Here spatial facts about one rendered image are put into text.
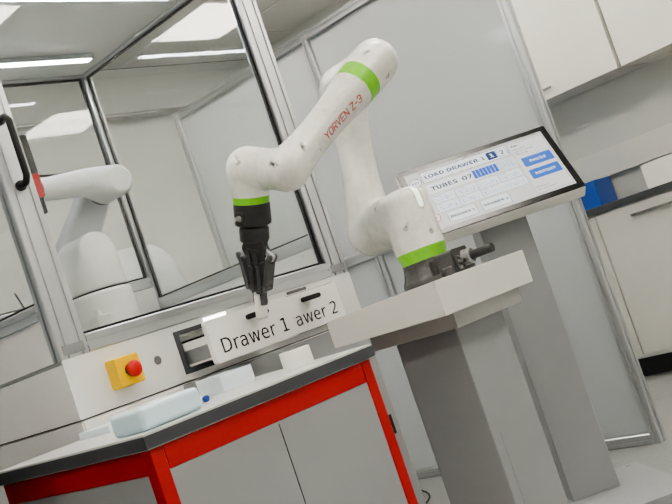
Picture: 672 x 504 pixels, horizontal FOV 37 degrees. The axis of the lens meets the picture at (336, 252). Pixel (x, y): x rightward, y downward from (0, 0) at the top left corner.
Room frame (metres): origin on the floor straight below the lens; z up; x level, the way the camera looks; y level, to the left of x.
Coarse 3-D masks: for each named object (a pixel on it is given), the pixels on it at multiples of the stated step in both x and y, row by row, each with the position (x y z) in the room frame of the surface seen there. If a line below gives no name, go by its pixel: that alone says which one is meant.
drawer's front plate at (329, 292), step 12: (324, 288) 2.98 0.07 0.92; (336, 288) 3.02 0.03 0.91; (288, 300) 2.87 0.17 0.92; (300, 300) 2.90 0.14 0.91; (312, 300) 2.94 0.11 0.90; (324, 300) 2.97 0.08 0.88; (336, 300) 3.00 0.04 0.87; (300, 312) 2.89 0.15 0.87; (312, 312) 2.92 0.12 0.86; (324, 312) 2.96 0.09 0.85; (312, 324) 2.91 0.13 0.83; (324, 324) 2.95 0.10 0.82
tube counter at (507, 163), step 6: (498, 162) 3.26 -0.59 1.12; (504, 162) 3.25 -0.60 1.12; (510, 162) 3.25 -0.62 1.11; (480, 168) 3.25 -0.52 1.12; (486, 168) 3.25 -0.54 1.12; (492, 168) 3.24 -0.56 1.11; (498, 168) 3.24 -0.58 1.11; (504, 168) 3.24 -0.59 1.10; (462, 174) 3.25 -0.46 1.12; (468, 174) 3.24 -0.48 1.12; (474, 174) 3.24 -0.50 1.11; (480, 174) 3.23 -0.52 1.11; (486, 174) 3.23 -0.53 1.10; (462, 180) 3.23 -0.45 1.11; (468, 180) 3.23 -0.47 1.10
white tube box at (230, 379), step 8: (240, 368) 2.31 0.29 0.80; (248, 368) 2.32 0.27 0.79; (216, 376) 2.29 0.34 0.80; (224, 376) 2.28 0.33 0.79; (232, 376) 2.29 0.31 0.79; (240, 376) 2.30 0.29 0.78; (248, 376) 2.31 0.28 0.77; (200, 384) 2.36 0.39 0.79; (208, 384) 2.33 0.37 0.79; (216, 384) 2.30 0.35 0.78; (224, 384) 2.28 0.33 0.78; (232, 384) 2.29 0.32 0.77; (240, 384) 2.30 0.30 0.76; (200, 392) 2.37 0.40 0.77; (208, 392) 2.34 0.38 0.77; (216, 392) 2.31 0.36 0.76
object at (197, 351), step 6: (204, 336) 2.54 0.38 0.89; (192, 342) 2.58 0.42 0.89; (198, 342) 2.56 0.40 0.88; (204, 342) 2.55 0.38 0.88; (186, 348) 2.60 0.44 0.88; (192, 348) 2.58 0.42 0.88; (198, 348) 2.56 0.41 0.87; (204, 348) 2.55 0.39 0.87; (186, 354) 2.60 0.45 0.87; (192, 354) 2.58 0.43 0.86; (198, 354) 2.57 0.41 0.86; (204, 354) 2.55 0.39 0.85; (210, 354) 2.54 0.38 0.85; (192, 360) 2.59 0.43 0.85; (198, 360) 2.57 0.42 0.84; (204, 360) 2.56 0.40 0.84
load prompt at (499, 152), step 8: (488, 152) 3.29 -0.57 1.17; (496, 152) 3.29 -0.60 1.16; (504, 152) 3.28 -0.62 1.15; (464, 160) 3.29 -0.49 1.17; (472, 160) 3.28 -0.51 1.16; (480, 160) 3.27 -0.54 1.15; (488, 160) 3.27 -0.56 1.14; (440, 168) 3.28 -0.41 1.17; (448, 168) 3.27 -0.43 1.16; (456, 168) 3.27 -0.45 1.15; (464, 168) 3.26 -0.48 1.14; (424, 176) 3.27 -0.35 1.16; (432, 176) 3.26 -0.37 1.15; (440, 176) 3.26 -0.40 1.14
